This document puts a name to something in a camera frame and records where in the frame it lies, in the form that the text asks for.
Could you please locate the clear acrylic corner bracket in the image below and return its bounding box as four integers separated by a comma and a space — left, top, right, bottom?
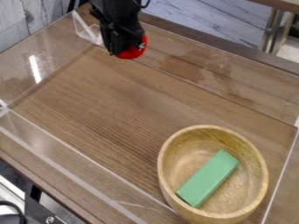
71, 11, 104, 46

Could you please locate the wooden bowl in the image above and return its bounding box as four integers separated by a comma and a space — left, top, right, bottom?
158, 125, 268, 224

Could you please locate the black table frame leg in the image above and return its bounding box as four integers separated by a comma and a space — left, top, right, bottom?
24, 185, 66, 224

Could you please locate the red plush strawberry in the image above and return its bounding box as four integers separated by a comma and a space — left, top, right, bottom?
116, 35, 147, 60

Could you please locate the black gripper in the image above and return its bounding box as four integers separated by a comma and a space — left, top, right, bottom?
91, 0, 146, 55

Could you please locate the black cable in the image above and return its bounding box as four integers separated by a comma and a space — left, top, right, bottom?
0, 200, 27, 224

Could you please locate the metal table leg background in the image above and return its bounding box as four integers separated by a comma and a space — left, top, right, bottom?
262, 9, 295, 55

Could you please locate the green rectangular block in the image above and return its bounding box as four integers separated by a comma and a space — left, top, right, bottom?
175, 150, 239, 208

